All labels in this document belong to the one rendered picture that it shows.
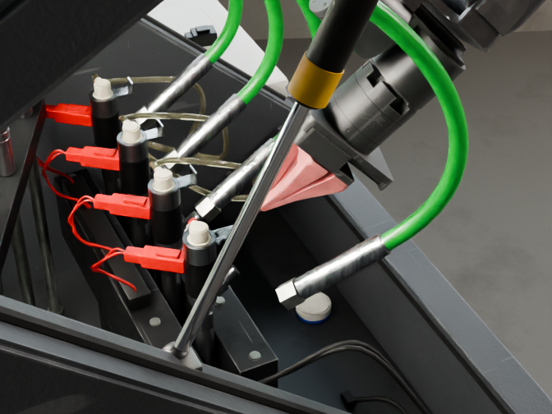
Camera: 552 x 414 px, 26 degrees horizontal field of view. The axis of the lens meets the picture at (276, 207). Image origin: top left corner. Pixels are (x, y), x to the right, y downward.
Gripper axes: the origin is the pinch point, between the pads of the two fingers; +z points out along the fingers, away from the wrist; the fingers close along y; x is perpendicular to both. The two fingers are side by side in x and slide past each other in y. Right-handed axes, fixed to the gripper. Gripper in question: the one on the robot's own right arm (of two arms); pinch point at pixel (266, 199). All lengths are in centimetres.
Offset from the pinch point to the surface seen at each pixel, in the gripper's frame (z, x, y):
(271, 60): -4.6, -17.3, -0.7
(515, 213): 19, -123, -136
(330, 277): -2.5, 11.2, -1.5
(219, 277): -10.0, 34.9, 23.0
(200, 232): 5.1, 1.8, 3.2
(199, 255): 6.6, 2.5, 2.0
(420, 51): -20.1, 12.0, 9.1
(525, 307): 25, -92, -130
